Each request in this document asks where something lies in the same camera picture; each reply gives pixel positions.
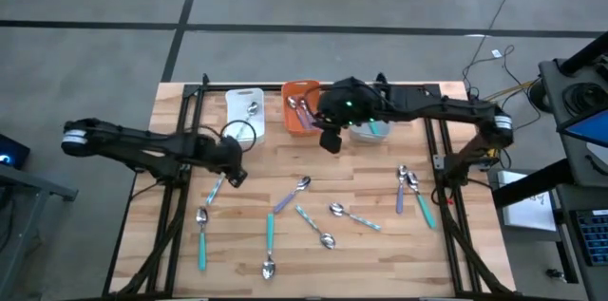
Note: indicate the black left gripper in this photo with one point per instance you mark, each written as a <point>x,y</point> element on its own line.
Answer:
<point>223,154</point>

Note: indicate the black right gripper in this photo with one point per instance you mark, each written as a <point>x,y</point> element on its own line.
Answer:
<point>347,101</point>

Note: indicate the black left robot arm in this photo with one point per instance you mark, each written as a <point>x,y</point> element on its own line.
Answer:
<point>142,144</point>

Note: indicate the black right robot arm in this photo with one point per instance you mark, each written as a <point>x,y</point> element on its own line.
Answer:
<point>451,111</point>

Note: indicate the grey plastic bin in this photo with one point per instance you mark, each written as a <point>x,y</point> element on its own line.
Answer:
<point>363,136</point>

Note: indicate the orange plastic bin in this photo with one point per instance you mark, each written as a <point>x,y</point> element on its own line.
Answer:
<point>297,87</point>

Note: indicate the white plastic bin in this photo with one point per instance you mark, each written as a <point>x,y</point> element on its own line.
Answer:
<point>237,101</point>

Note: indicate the yellow plug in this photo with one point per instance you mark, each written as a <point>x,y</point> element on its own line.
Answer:
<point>490,155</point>

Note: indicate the white floor tag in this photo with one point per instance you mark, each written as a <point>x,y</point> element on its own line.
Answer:
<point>497,53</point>

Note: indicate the grey side table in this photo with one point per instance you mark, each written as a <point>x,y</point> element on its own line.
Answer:
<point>33,182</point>

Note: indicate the black metal beam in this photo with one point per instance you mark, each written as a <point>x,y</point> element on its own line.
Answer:
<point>532,182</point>

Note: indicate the grey equipment cart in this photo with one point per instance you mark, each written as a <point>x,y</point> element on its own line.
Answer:
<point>553,82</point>

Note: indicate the black device blue light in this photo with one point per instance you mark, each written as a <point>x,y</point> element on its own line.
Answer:
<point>14,149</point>

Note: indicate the laptop with blue screen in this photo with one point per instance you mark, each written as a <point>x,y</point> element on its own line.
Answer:
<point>591,127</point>

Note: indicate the small black floor object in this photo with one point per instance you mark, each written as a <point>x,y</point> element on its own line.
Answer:
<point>553,274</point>

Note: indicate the backlit keyboard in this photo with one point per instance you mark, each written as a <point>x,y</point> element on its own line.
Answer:
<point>594,237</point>

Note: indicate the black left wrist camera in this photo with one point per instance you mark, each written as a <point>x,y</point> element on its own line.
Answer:
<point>237,179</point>

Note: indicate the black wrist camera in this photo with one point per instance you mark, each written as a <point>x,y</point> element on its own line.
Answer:
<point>331,142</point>
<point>237,179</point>

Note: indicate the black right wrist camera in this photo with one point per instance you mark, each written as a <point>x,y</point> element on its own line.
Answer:
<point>331,142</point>

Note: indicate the grey metal bracket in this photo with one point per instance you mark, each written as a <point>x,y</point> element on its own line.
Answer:
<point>438,162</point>

